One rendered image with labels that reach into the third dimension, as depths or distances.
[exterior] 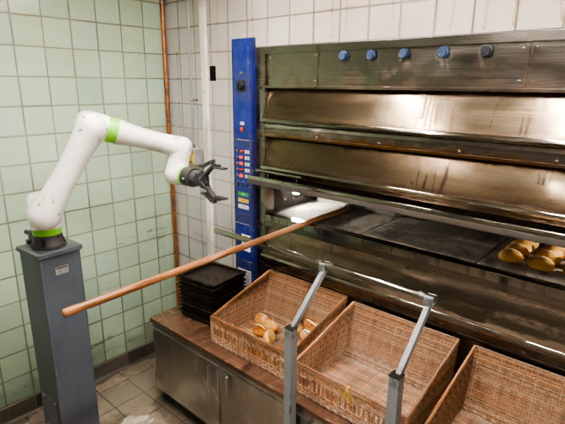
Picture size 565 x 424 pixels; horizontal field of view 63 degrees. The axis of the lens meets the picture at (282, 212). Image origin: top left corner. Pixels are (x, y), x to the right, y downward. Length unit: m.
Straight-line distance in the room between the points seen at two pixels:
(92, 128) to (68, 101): 0.95
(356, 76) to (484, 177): 0.74
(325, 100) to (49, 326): 1.66
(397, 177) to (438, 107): 0.35
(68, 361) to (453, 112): 2.04
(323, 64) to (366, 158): 0.51
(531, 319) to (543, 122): 0.76
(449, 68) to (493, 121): 0.28
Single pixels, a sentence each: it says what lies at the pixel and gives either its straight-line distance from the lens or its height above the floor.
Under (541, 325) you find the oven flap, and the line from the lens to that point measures 2.12.
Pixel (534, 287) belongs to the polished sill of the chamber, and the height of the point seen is 1.16.
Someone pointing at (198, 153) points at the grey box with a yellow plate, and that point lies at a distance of 3.03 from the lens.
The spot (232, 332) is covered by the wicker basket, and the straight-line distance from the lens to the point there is 2.45.
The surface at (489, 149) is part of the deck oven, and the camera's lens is 2.00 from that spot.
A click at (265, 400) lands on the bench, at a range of 2.35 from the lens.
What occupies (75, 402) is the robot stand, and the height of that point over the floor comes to 0.42.
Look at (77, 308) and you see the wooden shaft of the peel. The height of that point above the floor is 1.19.
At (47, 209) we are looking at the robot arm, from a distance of 2.08.
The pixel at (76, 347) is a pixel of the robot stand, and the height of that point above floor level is 0.70.
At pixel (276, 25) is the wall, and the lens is 2.57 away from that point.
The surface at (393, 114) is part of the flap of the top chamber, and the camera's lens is 2.15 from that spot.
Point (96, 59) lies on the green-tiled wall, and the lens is 3.05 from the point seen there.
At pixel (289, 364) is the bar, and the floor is 0.79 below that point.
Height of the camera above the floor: 1.91
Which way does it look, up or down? 15 degrees down
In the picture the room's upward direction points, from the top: straight up
